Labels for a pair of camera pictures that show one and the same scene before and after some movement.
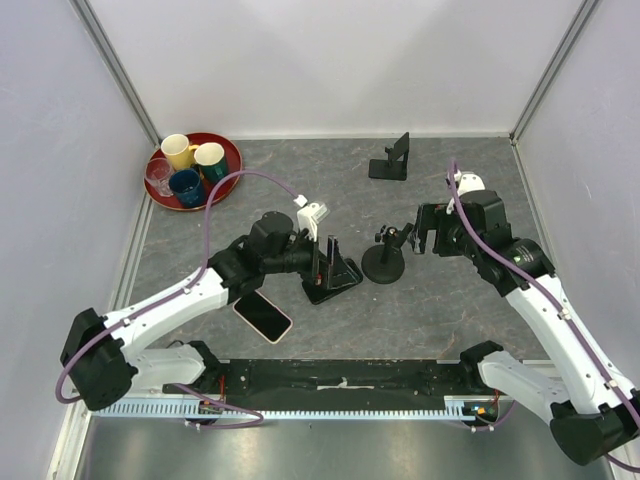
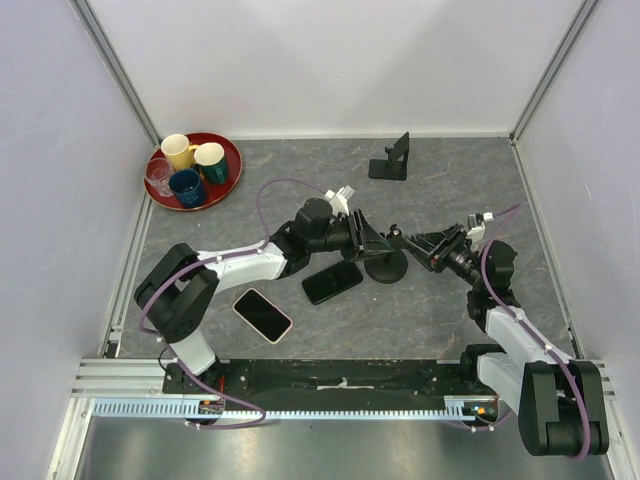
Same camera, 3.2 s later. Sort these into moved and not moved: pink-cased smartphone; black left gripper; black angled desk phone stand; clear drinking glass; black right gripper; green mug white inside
Moved: black right gripper; black left gripper
Not moved: pink-cased smartphone; green mug white inside; black angled desk phone stand; clear drinking glass
